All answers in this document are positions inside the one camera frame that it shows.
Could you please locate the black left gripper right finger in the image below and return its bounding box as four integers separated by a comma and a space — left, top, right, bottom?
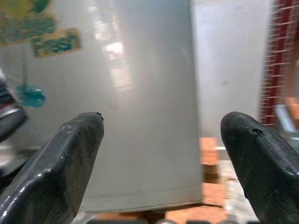
220, 111, 299, 224

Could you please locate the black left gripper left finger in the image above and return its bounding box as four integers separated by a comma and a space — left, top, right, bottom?
0, 112, 105, 224

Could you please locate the round blue sticker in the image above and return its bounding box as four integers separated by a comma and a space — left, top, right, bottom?
14, 82, 47, 108

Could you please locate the green yellow fresh sticker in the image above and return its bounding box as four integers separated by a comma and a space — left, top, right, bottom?
0, 0, 83, 59

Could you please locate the grey metal fridge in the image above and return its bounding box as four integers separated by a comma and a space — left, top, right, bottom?
0, 0, 204, 213

